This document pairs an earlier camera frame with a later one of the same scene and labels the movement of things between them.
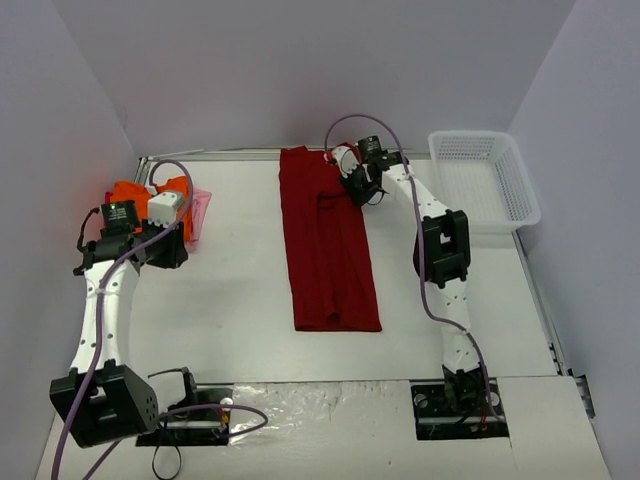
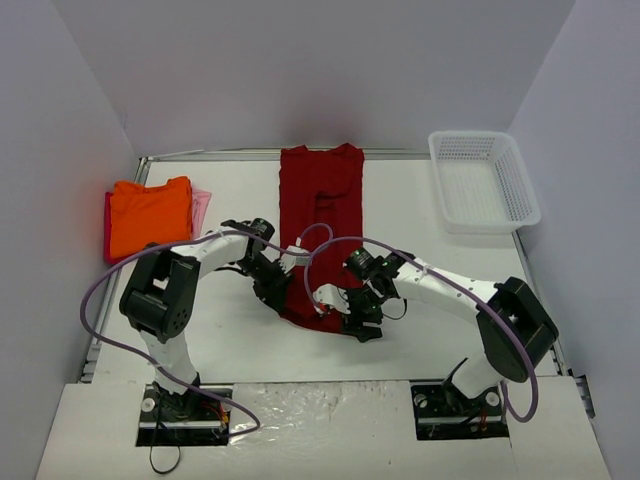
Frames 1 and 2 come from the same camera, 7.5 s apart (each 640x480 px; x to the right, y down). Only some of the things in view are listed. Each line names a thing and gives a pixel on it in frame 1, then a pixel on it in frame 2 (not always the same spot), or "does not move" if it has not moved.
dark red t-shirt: [332, 275] does not move
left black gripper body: [173, 245] → [273, 291]
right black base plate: [438, 419] does not move
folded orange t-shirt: [141, 195] does not move
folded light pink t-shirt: [200, 203] does not move
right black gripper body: [358, 186] → [361, 323]
